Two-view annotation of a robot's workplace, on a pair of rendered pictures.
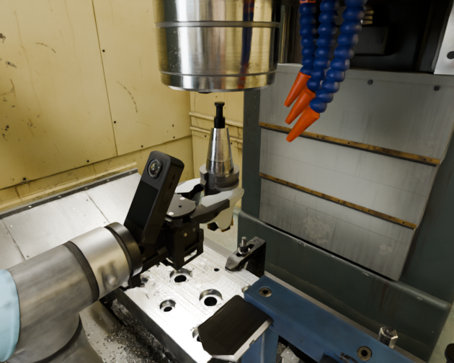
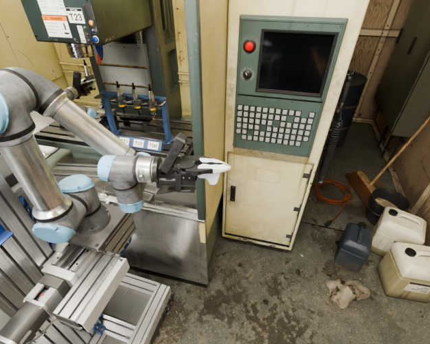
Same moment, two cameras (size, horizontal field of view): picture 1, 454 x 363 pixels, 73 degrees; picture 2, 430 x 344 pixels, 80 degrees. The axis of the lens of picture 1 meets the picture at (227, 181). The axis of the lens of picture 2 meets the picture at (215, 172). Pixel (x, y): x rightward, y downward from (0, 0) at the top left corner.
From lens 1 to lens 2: 165 cm
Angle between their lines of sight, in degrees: 27
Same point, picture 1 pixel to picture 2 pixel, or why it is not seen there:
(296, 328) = (108, 93)
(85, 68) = (2, 47)
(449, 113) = (143, 54)
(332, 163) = (123, 73)
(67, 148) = not seen: hidden behind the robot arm
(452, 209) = (156, 80)
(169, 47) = (72, 50)
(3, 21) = not seen: outside the picture
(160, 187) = (78, 77)
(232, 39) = (83, 48)
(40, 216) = not seen: hidden behind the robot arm
